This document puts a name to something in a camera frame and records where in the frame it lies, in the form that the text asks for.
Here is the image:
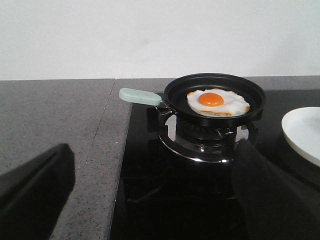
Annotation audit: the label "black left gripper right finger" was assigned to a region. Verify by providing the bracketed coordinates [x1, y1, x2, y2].
[231, 140, 320, 240]

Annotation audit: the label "fried egg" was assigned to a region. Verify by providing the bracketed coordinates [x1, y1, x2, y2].
[186, 88, 251, 117]

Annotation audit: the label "black glass gas stove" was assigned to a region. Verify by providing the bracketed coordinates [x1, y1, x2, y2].
[108, 90, 320, 240]

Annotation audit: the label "black left pan support grate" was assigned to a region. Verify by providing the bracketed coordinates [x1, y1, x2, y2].
[146, 107, 258, 164]

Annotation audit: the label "black frying pan mint handle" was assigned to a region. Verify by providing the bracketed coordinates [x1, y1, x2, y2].
[118, 73, 266, 128]

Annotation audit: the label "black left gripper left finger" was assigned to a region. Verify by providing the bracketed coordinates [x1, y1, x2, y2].
[0, 143, 75, 240]

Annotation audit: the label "black left gas burner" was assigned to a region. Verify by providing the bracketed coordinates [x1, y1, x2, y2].
[175, 118, 237, 142]

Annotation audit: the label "white round plate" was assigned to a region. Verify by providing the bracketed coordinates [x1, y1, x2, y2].
[281, 106, 320, 167]

